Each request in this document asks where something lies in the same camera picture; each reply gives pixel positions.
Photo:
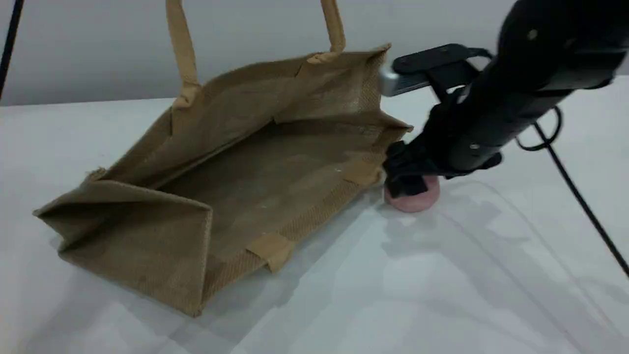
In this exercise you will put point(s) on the brown jute tote bag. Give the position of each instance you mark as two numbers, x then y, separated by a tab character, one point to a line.
245	187

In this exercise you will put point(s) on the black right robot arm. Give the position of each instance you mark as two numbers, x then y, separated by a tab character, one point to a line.
540	59

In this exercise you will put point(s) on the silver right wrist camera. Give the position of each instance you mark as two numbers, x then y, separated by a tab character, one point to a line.
408	81

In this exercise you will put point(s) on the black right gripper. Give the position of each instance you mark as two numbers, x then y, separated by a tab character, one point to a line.
422	157

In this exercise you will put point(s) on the pink peach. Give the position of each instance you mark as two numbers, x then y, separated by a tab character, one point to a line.
417	201

